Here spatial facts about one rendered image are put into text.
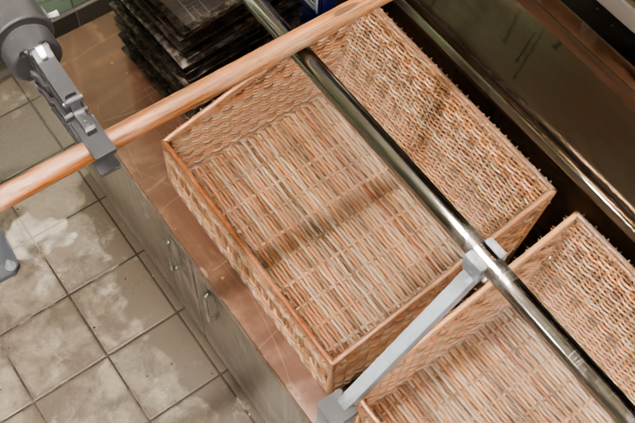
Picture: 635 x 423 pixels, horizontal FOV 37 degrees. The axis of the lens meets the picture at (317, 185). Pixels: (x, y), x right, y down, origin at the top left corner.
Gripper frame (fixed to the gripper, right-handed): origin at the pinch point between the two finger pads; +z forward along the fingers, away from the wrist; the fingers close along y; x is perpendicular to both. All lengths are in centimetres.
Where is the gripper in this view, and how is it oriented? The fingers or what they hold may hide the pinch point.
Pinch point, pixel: (96, 144)
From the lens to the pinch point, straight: 125.7
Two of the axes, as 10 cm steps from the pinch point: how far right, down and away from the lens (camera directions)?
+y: -0.3, 5.1, 8.6
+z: 5.8, 7.1, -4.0
